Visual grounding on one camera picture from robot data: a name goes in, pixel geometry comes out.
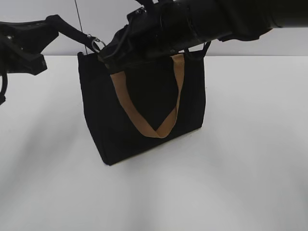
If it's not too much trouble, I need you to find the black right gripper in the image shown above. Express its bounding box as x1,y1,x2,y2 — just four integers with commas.
98,0,211,73

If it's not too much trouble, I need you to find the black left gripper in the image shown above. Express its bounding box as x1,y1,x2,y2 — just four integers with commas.
0,14,94,76

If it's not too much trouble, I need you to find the silver zipper pull with ring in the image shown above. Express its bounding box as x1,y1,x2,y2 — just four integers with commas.
87,34,106,53

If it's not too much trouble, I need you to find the black tote bag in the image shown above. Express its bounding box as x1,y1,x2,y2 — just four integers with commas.
77,53,206,166

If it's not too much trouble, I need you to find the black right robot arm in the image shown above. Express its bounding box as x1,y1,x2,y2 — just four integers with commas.
99,0,308,71

